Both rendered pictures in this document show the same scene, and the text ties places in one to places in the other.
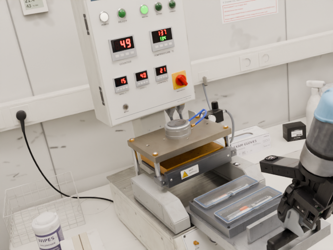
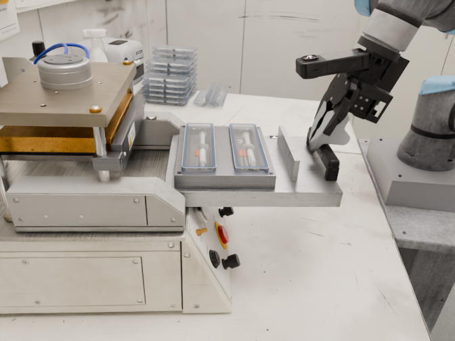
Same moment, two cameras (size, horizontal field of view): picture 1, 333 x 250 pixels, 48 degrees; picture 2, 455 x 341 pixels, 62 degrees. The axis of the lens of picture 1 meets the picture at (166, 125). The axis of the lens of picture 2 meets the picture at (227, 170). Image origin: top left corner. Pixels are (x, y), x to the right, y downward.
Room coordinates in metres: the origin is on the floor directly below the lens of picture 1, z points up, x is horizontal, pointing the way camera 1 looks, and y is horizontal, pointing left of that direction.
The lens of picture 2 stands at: (0.57, 0.42, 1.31)
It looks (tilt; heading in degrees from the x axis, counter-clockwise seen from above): 30 degrees down; 293
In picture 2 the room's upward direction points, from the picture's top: 3 degrees clockwise
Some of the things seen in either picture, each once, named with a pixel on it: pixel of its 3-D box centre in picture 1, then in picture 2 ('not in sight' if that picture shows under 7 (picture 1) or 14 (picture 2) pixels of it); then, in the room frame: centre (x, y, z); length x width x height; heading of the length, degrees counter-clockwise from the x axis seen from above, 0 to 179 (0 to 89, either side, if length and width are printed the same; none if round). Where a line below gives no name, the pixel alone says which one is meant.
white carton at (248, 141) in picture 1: (241, 142); not in sight; (1.53, -0.32, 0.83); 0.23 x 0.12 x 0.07; 107
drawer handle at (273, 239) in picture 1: (294, 234); (321, 151); (0.67, -0.24, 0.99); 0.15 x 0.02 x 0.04; 118
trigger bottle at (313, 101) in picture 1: (315, 106); (98, 63); (1.60, -0.70, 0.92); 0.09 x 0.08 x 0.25; 44
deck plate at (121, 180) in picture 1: (180, 182); (65, 178); (1.09, -0.02, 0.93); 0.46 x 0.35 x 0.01; 28
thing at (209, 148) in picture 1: (182, 146); (74, 105); (1.06, -0.04, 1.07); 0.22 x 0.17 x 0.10; 118
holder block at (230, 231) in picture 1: (238, 203); (222, 153); (0.83, -0.15, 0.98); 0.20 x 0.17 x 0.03; 118
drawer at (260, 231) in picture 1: (250, 215); (248, 159); (0.79, -0.18, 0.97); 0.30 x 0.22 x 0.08; 28
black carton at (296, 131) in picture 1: (294, 131); not in sight; (1.57, -0.58, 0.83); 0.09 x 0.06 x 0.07; 91
